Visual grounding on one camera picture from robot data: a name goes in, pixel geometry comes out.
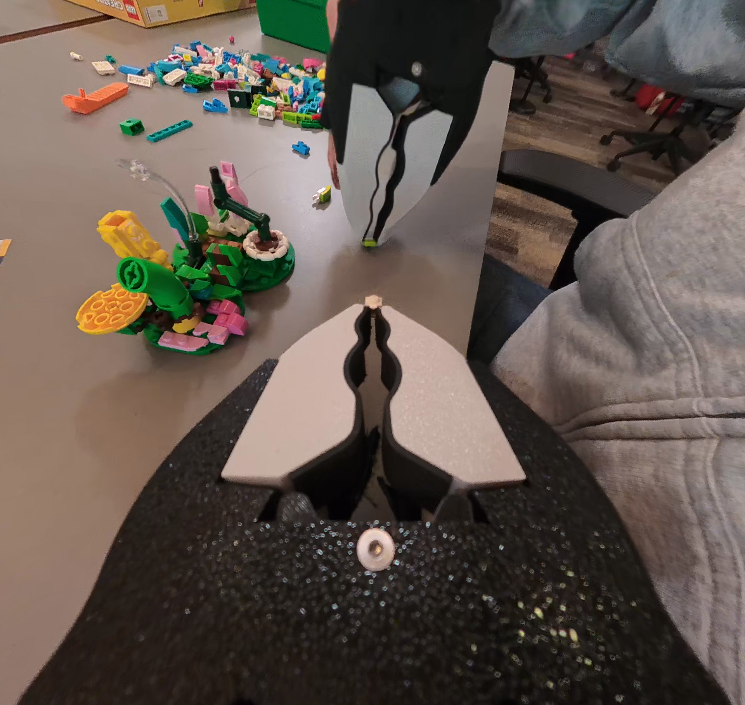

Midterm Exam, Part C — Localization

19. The grey hoodie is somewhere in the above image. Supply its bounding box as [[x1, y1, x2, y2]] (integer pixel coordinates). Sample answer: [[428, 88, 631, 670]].
[[489, 126, 745, 705]]

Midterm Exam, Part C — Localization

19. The background office chair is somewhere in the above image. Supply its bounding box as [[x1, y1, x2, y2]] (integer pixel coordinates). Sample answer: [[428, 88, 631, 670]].
[[599, 99, 735, 177], [508, 55, 555, 116]]

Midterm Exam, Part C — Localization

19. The green plastic bin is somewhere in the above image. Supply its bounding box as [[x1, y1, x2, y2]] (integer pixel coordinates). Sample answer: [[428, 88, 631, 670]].
[[247, 0, 363, 55]]

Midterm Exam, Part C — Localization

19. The pile of colourful lego bricks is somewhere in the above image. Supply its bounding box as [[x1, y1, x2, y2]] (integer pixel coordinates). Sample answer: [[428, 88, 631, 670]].
[[146, 42, 328, 131]]

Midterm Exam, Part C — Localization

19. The long teal lego plate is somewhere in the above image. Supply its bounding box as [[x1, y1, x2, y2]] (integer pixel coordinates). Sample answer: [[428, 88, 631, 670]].
[[146, 119, 193, 144]]

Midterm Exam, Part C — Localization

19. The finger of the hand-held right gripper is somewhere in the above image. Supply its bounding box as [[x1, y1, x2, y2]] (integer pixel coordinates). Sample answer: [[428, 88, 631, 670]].
[[375, 102, 455, 246], [339, 83, 401, 246]]

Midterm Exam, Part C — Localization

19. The person's right hand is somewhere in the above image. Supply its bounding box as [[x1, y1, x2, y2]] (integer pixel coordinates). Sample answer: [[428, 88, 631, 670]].
[[324, 0, 345, 191]]

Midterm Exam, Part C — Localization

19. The red object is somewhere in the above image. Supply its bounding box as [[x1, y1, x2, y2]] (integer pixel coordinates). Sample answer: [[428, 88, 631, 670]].
[[633, 82, 671, 114]]

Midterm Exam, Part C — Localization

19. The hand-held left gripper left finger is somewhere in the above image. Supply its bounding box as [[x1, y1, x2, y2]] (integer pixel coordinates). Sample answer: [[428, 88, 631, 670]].
[[221, 303, 374, 521]]

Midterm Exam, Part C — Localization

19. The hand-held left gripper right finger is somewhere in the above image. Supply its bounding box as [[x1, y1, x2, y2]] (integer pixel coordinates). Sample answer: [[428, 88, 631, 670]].
[[375, 303, 527, 521]]

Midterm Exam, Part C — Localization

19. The orange lego piece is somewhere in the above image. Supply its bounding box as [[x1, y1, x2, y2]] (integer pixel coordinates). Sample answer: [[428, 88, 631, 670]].
[[62, 81, 130, 115]]

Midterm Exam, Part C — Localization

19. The lego flower model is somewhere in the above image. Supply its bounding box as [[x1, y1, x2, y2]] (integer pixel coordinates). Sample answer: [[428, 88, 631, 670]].
[[76, 158, 296, 357]]

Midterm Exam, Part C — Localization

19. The black office chair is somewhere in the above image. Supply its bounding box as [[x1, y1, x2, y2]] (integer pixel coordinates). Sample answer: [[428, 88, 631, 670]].
[[496, 148, 660, 291]]

